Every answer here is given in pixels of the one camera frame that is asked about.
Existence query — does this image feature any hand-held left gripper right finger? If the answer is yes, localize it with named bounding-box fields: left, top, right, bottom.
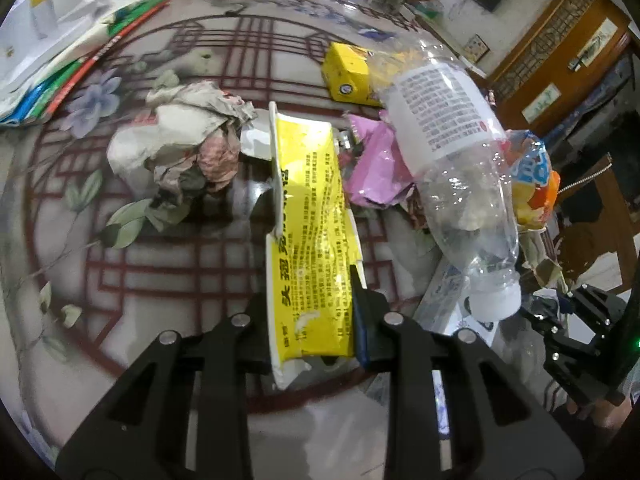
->
left=349, top=264, right=586, bottom=480

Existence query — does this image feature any pink plastic wrapper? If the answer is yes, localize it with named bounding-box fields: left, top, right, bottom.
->
left=342, top=114, right=418, bottom=208

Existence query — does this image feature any white paper scrap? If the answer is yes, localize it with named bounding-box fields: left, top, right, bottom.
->
left=240, top=127, right=273, bottom=161

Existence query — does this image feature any carved wooden chair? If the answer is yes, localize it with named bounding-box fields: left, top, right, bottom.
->
left=555, top=155, right=640, bottom=291

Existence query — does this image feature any crumpled printed paper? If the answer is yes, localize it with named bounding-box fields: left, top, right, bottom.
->
left=106, top=80, right=258, bottom=211

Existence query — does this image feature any clear plastic bottle white label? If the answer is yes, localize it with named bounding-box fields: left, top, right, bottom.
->
left=375, top=40, right=523, bottom=321

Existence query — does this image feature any yellow white package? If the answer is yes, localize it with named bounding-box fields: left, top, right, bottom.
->
left=264, top=101, right=368, bottom=391

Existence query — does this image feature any colourful snack bag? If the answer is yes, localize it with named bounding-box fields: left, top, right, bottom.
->
left=505, top=130, right=561, bottom=231

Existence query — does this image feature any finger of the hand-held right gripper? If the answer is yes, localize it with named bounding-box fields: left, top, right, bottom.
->
left=517, top=290, right=571, bottom=346

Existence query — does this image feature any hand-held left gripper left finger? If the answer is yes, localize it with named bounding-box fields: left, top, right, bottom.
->
left=54, top=292, right=273, bottom=480

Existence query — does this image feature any small framed wall picture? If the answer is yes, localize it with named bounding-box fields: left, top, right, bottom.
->
left=467, top=35, right=490, bottom=63

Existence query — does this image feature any yellow cardboard box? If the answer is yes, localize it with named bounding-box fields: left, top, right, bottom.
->
left=321, top=42, right=401, bottom=108

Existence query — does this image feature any person's right hand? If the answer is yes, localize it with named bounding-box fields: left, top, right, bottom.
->
left=567, top=392, right=625, bottom=428

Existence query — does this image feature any wooden partition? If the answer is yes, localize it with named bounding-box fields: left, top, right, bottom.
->
left=487, top=0, right=633, bottom=126

